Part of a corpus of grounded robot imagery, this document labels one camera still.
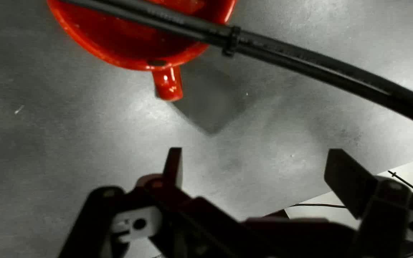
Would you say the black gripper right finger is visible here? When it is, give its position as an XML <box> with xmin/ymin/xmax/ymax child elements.
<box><xmin>323</xmin><ymin>148</ymin><xmax>413</xmax><ymax>258</ymax></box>

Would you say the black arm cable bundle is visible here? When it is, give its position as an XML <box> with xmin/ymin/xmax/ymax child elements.
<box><xmin>61</xmin><ymin>0</ymin><xmax>413</xmax><ymax>134</ymax></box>

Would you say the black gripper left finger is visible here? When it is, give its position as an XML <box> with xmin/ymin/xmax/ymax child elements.
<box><xmin>58</xmin><ymin>146</ymin><xmax>246</xmax><ymax>258</ymax></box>

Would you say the thin black wire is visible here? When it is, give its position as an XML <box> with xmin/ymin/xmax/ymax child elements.
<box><xmin>290</xmin><ymin>169</ymin><xmax>413</xmax><ymax>210</ymax></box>

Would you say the red ceramic mug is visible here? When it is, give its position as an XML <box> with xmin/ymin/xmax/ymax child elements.
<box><xmin>45</xmin><ymin>0</ymin><xmax>239</xmax><ymax>103</ymax></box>

